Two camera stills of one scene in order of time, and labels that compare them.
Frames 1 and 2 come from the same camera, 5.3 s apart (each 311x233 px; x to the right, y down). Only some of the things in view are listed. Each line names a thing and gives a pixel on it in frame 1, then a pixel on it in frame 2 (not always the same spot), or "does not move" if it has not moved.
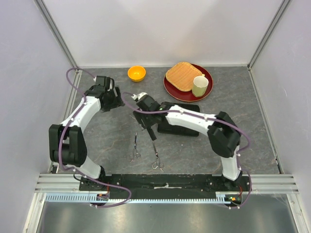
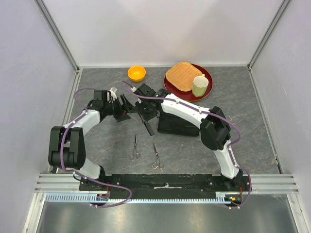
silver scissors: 157,164 does not move
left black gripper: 117,101 -> 126,108
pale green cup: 199,85 does not move
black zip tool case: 165,126 does not move
